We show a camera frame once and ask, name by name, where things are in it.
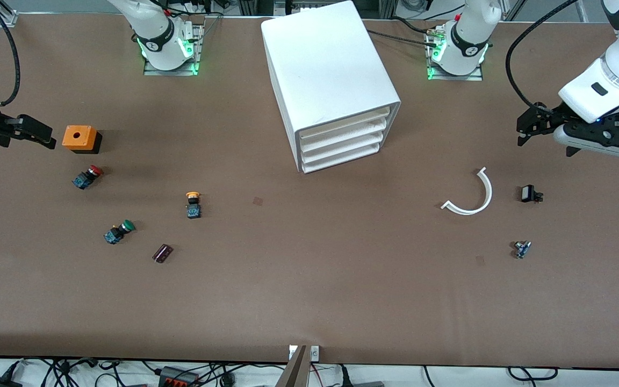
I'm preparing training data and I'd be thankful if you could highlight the red push button switch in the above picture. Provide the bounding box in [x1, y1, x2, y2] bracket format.
[71, 165, 104, 190]

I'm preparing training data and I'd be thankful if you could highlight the white drawer cabinet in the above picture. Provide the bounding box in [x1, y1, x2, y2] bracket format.
[261, 0, 401, 174]

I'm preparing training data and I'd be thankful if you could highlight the black braided cable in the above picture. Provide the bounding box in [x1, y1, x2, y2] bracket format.
[366, 28, 442, 52]

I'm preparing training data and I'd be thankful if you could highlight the orange button enclosure box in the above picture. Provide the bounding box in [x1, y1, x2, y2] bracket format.
[62, 125, 103, 155]

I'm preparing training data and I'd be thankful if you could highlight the white curved plastic piece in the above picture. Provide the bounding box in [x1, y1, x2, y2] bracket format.
[441, 167, 493, 216]

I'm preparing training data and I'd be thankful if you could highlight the yellow push button switch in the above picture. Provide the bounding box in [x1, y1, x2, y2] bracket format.
[185, 191, 203, 220]

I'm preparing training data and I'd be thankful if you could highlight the black power strip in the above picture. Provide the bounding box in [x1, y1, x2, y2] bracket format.
[159, 367, 200, 387]

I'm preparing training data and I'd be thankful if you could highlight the brown wooden post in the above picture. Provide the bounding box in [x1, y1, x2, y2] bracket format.
[276, 345, 310, 387]

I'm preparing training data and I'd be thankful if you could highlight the green push button switch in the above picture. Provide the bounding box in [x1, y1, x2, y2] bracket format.
[104, 219, 136, 246]

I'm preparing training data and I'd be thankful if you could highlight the white plastic drawer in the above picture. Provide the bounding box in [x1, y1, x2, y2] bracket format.
[300, 119, 396, 153]
[299, 105, 400, 142]
[301, 132, 388, 163]
[303, 144, 381, 174]

